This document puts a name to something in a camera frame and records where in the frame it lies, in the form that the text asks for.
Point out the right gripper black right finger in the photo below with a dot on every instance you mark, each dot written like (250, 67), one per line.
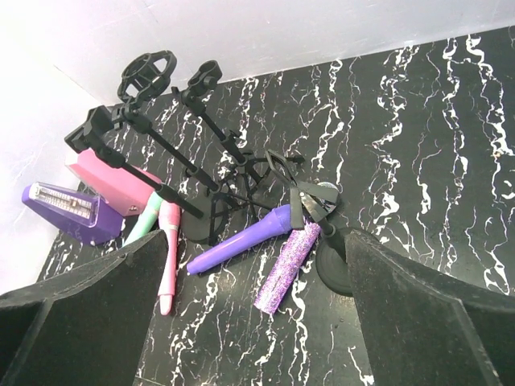
(423, 327)

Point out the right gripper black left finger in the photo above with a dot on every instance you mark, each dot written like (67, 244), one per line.
(86, 326)

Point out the round base stand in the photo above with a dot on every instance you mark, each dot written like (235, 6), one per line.
(198, 224)
(315, 203)

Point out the pink plastic microphone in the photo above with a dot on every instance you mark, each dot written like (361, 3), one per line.
(169, 221)

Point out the purple glitter microphone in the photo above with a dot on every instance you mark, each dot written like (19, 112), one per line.
(294, 252)

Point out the purple plastic microphone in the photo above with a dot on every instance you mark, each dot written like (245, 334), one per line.
(275, 223)

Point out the tripod stand with clip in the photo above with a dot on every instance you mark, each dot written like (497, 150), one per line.
(241, 120)

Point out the purple metronome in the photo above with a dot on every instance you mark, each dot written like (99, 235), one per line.
(86, 218)

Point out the teal plastic microphone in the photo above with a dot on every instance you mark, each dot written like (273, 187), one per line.
(146, 219)

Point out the pink metronome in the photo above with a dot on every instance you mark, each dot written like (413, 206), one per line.
(120, 189)

